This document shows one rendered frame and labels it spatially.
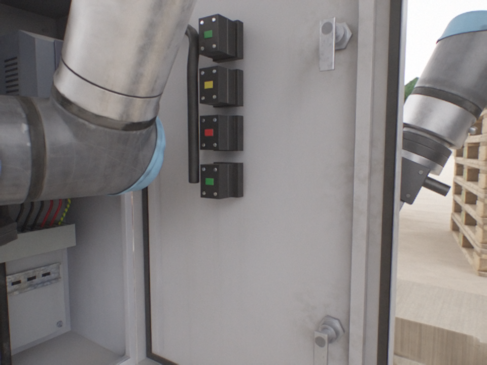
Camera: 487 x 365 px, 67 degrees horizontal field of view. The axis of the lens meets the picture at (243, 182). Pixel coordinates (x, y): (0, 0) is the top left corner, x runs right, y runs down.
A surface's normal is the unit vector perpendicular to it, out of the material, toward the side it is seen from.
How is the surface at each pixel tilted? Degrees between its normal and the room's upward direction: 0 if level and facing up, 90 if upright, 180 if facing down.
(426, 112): 78
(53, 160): 106
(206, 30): 90
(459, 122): 99
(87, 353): 0
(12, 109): 44
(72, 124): 111
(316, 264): 90
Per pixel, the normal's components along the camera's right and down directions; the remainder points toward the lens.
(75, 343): 0.00, -1.00
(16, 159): 0.71, 0.22
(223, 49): 0.83, 0.05
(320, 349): -0.55, 0.08
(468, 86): -0.08, 0.13
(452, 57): -0.69, -0.20
